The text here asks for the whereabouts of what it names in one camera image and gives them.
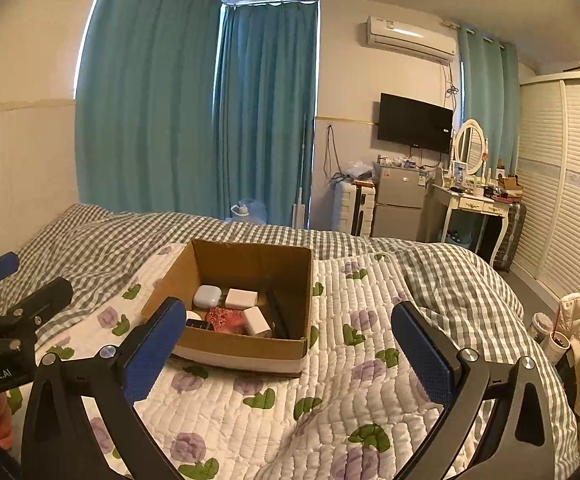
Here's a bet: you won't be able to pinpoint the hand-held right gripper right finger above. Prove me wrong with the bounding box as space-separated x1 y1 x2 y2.
391 301 556 480

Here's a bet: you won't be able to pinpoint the white flat mop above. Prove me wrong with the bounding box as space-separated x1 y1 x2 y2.
290 115 312 229

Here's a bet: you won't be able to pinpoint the white suitcase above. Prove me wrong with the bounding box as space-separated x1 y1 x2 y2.
331 180 376 237

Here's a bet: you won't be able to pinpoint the white charger plug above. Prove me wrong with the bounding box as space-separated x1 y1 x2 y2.
242 306 273 337

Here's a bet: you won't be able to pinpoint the white lidded cup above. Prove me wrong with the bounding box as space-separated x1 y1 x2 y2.
527 312 554 341

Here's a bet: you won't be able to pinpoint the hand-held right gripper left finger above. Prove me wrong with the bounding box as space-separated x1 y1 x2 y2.
21 296 187 480

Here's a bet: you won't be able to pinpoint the white louvered wardrobe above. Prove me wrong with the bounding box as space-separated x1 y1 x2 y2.
512 70 580 302

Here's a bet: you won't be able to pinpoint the air conditioner cable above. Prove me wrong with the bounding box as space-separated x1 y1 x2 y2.
442 62 461 111

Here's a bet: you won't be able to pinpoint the white air conditioner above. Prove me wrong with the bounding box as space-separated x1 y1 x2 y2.
366 15 458 65

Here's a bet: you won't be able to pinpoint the white plastic bottle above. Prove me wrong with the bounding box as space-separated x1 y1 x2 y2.
225 288 261 310

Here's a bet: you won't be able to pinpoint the silver small fridge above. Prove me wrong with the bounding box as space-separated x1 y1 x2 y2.
372 162 429 241

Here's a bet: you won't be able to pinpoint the black wall television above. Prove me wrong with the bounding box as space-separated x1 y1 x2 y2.
376 92 455 155

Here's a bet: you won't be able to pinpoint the light teal curtain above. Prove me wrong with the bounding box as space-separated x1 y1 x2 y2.
457 22 521 172

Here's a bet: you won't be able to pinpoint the clear plastic bag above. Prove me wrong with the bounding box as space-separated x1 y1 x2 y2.
345 161 376 184

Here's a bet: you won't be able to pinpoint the hanging dark cables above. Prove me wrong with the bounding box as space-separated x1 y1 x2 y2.
322 125 344 184

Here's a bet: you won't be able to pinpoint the red patterned small box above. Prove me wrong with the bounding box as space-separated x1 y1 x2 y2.
205 306 249 335

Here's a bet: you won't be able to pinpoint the paper drink cup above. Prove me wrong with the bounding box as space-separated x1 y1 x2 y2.
545 332 572 367

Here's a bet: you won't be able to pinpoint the grey checkered duvet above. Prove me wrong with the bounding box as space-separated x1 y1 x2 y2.
0 203 579 461

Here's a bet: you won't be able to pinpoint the white floral quilt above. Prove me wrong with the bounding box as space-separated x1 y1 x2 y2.
35 242 578 480

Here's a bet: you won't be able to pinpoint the brown cardboard box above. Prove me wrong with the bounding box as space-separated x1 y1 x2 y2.
141 238 315 379

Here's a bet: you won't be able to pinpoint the white rounded earbuds case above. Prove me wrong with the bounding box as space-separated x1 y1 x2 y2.
193 285 223 310

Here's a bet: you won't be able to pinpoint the clear water jug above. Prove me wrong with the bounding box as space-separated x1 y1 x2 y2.
230 197 271 224

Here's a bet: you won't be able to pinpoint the white vanity table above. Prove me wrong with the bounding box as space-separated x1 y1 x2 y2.
430 182 522 267

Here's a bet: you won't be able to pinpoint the wide teal curtain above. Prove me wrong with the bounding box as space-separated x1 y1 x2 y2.
73 0 224 219

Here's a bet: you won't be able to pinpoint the dark suitcase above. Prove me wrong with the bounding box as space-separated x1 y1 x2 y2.
492 201 528 272

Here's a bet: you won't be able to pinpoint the black cylindrical bottle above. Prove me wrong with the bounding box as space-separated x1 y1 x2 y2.
266 292 294 340

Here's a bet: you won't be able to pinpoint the narrow teal curtain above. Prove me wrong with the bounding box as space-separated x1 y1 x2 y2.
214 0 320 229

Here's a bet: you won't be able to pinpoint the white oval mirror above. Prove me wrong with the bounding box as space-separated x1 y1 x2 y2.
452 119 489 177

